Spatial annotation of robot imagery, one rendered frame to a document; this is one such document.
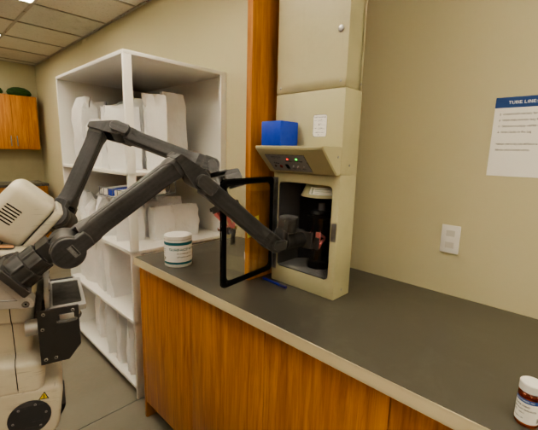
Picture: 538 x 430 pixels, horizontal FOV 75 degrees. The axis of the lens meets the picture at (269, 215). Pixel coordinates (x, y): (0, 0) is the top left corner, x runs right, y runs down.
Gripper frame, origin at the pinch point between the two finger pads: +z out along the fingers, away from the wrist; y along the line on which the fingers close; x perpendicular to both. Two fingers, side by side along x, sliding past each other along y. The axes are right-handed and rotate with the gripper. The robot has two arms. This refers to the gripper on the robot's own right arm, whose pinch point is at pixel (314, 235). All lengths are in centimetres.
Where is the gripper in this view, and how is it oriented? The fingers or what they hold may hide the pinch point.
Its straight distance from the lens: 144.8
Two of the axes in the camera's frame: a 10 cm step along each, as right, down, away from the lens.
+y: -7.3, -1.5, 6.7
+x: -0.6, 9.9, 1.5
